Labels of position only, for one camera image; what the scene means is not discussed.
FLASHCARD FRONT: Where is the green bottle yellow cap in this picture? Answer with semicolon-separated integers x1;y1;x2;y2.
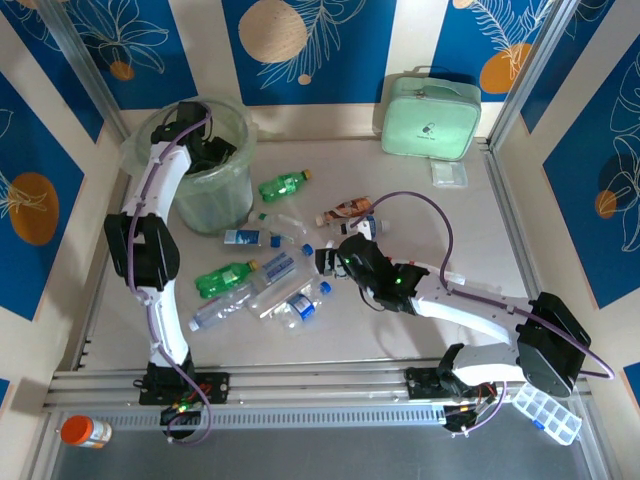
194;258;260;300
257;168;313;203

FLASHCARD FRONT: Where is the grey metal panel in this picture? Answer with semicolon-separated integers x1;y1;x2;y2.
47;427;601;480

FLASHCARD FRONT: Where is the grey slotted cable duct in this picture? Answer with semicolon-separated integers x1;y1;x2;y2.
107;405;446;431

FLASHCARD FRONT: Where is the coloured wire bundle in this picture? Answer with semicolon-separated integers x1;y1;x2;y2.
442;379;504;436
159;382;206;426

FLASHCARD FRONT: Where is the jar with orange lid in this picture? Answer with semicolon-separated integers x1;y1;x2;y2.
59;414;114;450

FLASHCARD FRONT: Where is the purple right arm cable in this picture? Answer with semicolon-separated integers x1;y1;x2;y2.
349;191;616;436

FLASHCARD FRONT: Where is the aluminium frame post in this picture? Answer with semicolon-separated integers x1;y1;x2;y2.
37;0;134;146
487;0;584;151

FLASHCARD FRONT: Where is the frosted plastic cup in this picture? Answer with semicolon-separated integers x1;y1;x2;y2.
246;279;321;321

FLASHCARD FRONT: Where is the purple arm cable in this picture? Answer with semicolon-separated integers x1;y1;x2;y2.
349;191;616;436
127;112;214;446

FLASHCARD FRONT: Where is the mint green zip case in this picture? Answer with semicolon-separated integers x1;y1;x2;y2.
380;66;484;162

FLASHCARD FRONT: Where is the clear bottle blue cap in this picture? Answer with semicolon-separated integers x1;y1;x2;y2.
276;281;334;331

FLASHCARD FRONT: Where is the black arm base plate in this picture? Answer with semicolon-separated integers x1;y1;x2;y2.
137;370;232;406
405;367;501;401

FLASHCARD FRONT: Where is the small bottle blue label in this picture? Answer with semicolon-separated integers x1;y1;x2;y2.
223;228;282;250

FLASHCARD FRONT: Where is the aluminium side rail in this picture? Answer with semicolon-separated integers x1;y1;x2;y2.
69;149;131;371
479;137;551;361

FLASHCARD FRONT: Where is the clear bottle green white label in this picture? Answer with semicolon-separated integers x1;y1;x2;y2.
247;209;309;239

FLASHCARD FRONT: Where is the crushed clear plastic bottle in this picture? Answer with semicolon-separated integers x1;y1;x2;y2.
188;287;256;332

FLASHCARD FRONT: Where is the aluminium frame rail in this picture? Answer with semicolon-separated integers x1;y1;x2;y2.
42;357;591;416

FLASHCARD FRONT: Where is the large clear bottle blue label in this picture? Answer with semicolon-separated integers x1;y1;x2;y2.
248;243;317;301

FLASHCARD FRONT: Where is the clear plastic organiser box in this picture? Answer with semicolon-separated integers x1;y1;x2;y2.
509;381;585;446

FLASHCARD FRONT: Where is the brown drink pouch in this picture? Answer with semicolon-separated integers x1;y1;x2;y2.
315;194;376;227

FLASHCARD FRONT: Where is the translucent plastic bin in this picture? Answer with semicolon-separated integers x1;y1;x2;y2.
119;96;259;237

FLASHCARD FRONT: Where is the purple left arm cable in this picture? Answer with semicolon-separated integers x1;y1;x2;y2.
127;112;214;446

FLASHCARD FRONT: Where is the small clear plastic sachet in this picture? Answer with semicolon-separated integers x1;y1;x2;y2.
430;159;470;189

